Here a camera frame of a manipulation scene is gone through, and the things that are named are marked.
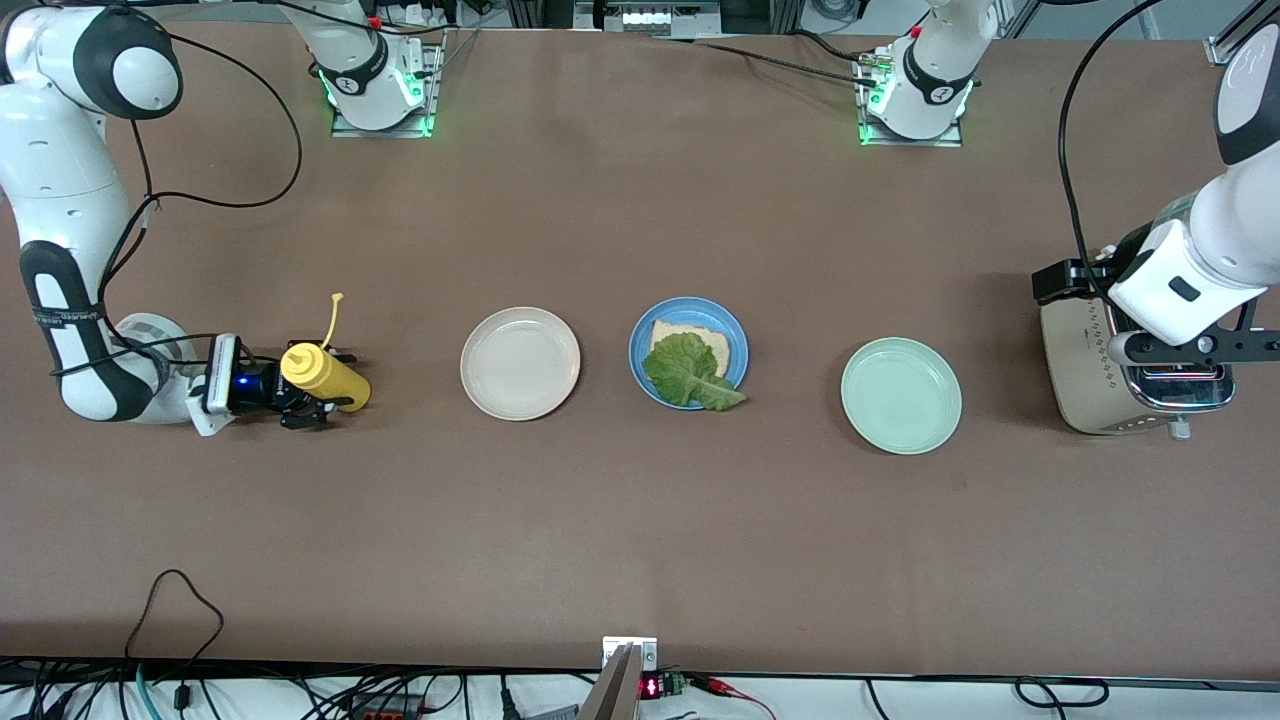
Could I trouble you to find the yellow mustard squeeze bottle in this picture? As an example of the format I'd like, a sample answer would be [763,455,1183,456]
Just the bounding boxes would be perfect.
[280,292,372,413]

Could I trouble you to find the green lettuce leaf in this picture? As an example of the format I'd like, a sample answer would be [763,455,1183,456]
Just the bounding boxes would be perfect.
[642,332,748,412]

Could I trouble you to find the toasted bread slice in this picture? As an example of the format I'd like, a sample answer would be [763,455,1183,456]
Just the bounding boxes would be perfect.
[650,320,731,379]

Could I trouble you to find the beige round plate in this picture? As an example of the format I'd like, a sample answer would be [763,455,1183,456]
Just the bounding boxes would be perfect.
[460,306,582,422]

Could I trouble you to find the pale green round plate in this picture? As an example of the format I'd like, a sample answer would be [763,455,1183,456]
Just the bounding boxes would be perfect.
[840,337,963,456]

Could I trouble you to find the blue round plate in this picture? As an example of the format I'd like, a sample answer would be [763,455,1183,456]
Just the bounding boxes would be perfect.
[629,296,750,412]

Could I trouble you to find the beige chrome two-slot toaster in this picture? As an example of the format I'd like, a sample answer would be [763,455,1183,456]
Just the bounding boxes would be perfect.
[1040,290,1237,441]

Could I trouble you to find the lit metal equipment rack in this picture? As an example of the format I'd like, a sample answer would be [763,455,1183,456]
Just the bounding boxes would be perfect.
[575,0,723,39]

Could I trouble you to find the red black clip leads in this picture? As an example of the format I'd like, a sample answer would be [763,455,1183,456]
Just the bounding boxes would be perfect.
[690,675,776,720]

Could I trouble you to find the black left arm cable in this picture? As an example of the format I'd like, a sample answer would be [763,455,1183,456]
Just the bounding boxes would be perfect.
[1057,0,1167,301]

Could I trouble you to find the thin black looped cable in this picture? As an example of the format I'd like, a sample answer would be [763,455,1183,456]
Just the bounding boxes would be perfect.
[125,569,225,666]

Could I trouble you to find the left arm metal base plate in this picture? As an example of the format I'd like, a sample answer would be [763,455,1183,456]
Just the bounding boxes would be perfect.
[857,55,967,149]

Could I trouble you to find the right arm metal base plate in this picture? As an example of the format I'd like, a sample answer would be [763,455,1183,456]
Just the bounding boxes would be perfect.
[330,30,447,139]

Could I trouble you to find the aluminium table corner bracket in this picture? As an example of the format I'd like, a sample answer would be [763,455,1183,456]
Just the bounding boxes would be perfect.
[1205,0,1280,69]

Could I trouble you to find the black cable to arm base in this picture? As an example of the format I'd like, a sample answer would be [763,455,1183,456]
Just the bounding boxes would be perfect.
[660,30,881,87]

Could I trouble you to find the small metal mounting bracket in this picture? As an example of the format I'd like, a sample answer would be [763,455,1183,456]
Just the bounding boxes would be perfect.
[603,637,658,671]

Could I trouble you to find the black coiled floor cable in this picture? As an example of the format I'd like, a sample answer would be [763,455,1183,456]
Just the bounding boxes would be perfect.
[1015,677,1110,708]

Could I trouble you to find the grey metal camera beam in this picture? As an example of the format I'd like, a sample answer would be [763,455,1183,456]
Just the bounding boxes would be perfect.
[578,645,641,720]

